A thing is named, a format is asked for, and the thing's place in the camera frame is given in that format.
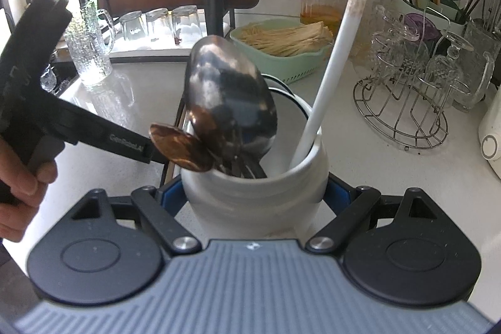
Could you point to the textured glass pitcher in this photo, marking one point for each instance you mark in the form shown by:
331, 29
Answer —
88, 52

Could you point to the purple lid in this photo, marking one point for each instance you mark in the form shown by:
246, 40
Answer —
417, 23

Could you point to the white drying tray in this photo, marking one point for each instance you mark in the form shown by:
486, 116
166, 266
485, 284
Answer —
156, 48

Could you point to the clear glass tumbler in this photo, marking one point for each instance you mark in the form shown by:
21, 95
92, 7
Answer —
158, 25
133, 27

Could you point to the stemmed cut glass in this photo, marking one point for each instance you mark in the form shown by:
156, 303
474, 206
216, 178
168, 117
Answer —
446, 64

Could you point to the green plastic basket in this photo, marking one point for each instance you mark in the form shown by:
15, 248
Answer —
297, 64

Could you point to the green and white chopstick holder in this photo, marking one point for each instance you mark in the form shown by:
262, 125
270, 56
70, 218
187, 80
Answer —
442, 11

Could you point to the glass tumbler with red mark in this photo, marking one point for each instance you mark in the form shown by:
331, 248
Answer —
187, 25

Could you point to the white electric cooker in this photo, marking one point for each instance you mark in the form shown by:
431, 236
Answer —
491, 130

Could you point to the rose gold metal spoon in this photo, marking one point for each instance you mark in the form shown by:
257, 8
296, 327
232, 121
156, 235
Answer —
180, 148

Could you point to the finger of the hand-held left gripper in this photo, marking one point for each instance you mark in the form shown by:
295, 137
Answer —
109, 138

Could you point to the large steel spoon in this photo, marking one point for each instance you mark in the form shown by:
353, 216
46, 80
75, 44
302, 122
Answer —
231, 99

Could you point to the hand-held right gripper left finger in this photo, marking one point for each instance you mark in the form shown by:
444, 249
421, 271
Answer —
166, 195

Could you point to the white ceramic utensil jar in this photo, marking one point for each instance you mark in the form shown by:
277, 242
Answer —
235, 201

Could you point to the black chopstick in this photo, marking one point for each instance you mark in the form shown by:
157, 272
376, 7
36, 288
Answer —
167, 171

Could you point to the small patterned glass cup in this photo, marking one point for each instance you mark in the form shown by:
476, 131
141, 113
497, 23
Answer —
47, 79

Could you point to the person's left hand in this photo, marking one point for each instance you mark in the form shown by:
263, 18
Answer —
19, 208

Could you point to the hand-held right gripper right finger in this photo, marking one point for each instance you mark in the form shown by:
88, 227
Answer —
339, 197

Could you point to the stained white chopstick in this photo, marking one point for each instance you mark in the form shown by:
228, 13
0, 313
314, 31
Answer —
340, 36

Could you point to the black kitchen sink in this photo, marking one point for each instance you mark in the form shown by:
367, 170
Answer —
64, 83

